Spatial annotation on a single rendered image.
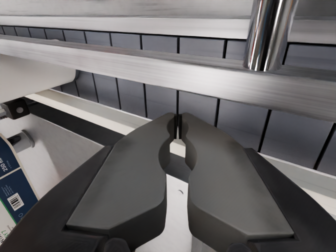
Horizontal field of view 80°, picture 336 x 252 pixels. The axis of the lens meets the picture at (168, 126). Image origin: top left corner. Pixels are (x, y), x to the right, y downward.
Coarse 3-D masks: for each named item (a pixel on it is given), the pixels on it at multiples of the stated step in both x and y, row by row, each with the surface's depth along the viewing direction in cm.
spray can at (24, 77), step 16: (0, 64) 18; (16, 64) 19; (32, 64) 20; (48, 64) 21; (0, 80) 18; (16, 80) 19; (32, 80) 20; (48, 80) 22; (64, 80) 24; (0, 96) 19; (16, 96) 20
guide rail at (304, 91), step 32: (64, 64) 12; (96, 64) 10; (128, 64) 9; (160, 64) 8; (192, 64) 7; (224, 64) 7; (224, 96) 7; (256, 96) 7; (288, 96) 6; (320, 96) 6
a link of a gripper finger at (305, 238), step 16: (256, 160) 8; (272, 176) 7; (272, 192) 7; (288, 192) 7; (304, 192) 7; (288, 208) 6; (304, 208) 6; (320, 208) 6; (304, 224) 6; (320, 224) 6; (256, 240) 5; (272, 240) 5; (288, 240) 5; (304, 240) 5; (320, 240) 5
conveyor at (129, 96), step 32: (0, 32) 31; (32, 32) 27; (64, 32) 23; (96, 32) 20; (288, 64) 13; (320, 64) 12; (96, 96) 25; (128, 96) 22; (160, 96) 19; (192, 96) 18; (224, 128) 17; (256, 128) 16; (288, 128) 14; (320, 128) 13; (288, 160) 15; (320, 160) 14
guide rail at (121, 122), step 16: (32, 96) 27; (48, 96) 25; (64, 96) 25; (80, 112) 22; (96, 112) 21; (112, 112) 21; (112, 128) 20; (128, 128) 19; (176, 144) 16; (272, 160) 14; (288, 176) 13; (304, 176) 13; (320, 176) 13; (320, 192) 12
